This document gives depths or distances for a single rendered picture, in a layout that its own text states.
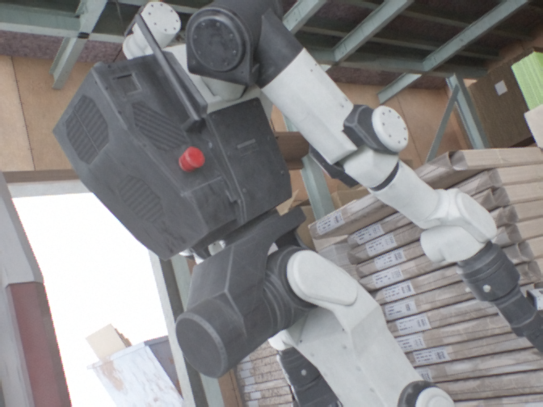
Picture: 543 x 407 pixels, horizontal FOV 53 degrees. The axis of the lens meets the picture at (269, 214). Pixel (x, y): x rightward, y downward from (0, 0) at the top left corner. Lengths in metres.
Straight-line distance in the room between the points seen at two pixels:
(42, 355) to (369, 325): 0.61
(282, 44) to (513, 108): 4.92
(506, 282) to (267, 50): 0.57
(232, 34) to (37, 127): 2.90
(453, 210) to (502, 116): 4.77
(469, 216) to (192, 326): 0.49
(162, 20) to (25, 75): 2.79
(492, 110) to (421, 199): 4.85
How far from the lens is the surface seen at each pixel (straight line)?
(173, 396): 3.92
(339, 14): 4.26
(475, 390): 1.39
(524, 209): 1.33
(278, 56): 0.81
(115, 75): 0.85
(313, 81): 0.82
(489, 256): 1.03
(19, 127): 3.57
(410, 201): 0.93
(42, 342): 1.15
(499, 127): 5.72
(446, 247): 1.03
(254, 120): 0.91
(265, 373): 3.19
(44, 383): 1.13
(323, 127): 0.83
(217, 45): 0.78
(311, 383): 1.30
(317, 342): 1.01
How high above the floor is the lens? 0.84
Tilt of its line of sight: 12 degrees up
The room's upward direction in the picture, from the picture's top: 17 degrees counter-clockwise
